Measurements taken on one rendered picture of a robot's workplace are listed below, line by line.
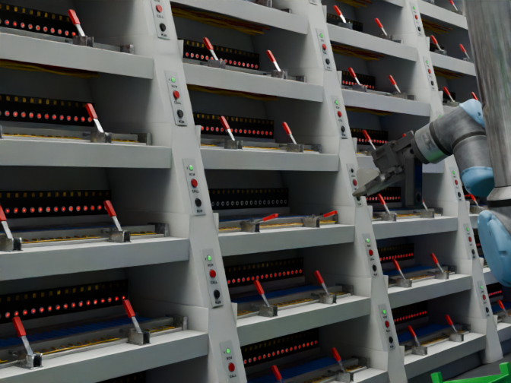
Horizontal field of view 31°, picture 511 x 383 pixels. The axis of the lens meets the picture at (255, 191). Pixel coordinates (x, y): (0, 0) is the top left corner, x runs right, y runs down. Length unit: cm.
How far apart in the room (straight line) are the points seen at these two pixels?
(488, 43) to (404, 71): 150
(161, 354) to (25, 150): 47
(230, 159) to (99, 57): 42
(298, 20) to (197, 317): 99
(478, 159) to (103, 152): 81
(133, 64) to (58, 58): 21
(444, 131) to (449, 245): 106
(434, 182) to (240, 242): 123
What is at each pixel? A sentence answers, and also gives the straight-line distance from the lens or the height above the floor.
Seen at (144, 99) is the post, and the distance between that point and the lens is 199.
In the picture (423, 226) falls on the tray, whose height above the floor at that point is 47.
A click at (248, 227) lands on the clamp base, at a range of 211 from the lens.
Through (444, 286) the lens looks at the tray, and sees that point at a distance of 290.
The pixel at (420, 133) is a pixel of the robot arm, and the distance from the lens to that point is 215.
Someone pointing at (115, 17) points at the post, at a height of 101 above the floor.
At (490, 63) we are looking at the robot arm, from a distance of 173.
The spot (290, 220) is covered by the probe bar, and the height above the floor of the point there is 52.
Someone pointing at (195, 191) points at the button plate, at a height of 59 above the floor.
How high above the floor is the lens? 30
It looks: 8 degrees up
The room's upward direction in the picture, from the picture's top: 12 degrees counter-clockwise
